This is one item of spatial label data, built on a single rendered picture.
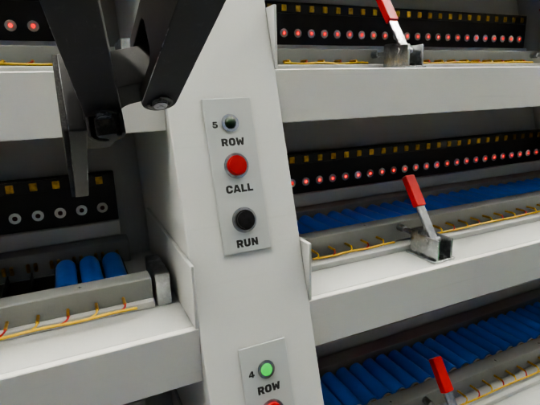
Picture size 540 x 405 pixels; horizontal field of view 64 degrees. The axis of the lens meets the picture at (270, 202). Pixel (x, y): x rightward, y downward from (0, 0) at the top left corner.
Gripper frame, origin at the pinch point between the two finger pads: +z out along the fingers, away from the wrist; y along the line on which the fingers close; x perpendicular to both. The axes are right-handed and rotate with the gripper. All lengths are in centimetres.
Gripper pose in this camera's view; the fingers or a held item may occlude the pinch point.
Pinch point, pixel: (21, 141)
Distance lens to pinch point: 20.0
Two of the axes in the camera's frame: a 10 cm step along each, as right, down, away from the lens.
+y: -9.0, 1.4, -4.1
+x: 2.5, 9.4, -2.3
